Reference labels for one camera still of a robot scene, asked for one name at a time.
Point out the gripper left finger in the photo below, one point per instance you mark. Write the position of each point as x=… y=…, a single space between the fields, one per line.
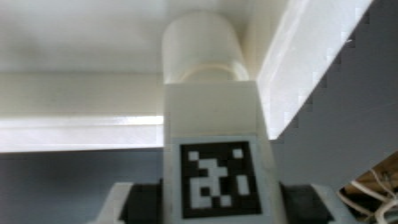
x=132 y=205

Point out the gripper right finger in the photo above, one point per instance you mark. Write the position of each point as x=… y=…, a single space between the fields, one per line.
x=313 y=205

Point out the white square tabletop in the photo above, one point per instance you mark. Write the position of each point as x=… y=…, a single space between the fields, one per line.
x=80 y=64

